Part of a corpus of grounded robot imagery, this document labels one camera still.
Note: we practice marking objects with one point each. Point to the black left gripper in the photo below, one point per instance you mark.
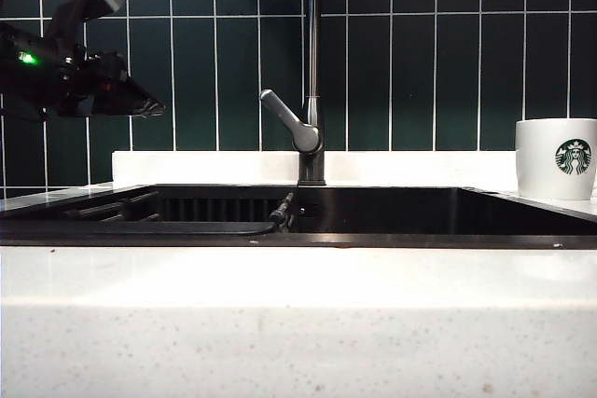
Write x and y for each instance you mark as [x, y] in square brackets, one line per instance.
[79, 81]

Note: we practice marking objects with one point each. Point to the grey faucet lever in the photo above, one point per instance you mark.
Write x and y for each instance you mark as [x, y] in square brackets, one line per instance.
[284, 113]

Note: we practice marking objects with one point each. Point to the white mug with green logo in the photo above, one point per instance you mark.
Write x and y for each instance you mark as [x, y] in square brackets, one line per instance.
[536, 160]

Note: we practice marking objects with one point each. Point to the black sink drain rack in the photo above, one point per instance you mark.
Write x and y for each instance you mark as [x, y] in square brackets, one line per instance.
[140, 228]

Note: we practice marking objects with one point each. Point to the dark metal faucet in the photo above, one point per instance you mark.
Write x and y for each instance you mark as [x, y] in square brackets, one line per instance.
[313, 44]

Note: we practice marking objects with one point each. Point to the black kitchen sink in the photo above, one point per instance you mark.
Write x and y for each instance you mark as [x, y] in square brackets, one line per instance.
[420, 211]

